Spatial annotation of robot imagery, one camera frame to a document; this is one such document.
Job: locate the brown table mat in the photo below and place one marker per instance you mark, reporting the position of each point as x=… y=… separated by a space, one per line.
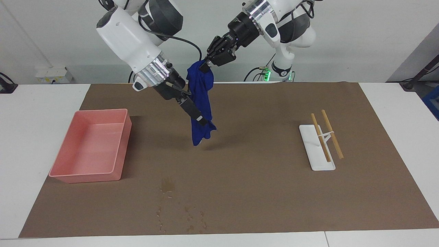
x=257 y=188

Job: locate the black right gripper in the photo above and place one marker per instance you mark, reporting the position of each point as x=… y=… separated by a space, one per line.
x=173 y=87

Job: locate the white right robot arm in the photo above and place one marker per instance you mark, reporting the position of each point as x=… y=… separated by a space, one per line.
x=127 y=37

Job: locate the spilled water droplets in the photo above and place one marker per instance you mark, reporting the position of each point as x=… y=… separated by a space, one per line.
x=167 y=185

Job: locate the blue crate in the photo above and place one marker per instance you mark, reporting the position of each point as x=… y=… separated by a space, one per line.
x=432 y=103

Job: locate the white towel rack wooden rods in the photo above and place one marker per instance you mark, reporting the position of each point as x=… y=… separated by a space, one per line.
x=317 y=151

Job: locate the white wall socket box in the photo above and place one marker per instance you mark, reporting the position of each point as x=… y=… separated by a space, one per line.
x=51 y=75

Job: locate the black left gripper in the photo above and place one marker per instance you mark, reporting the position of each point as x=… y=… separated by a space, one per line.
x=244 y=30

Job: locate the black stand pole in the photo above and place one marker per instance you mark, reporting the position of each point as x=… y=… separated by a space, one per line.
x=410 y=84

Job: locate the black table clamp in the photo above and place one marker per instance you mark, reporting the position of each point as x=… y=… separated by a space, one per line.
x=7 y=87

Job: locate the pink plastic bin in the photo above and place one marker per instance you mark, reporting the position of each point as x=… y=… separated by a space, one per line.
x=92 y=147

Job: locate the blue towel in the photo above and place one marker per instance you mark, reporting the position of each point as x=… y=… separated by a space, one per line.
x=200 y=92

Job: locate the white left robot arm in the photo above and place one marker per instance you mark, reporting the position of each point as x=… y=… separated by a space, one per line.
x=274 y=10

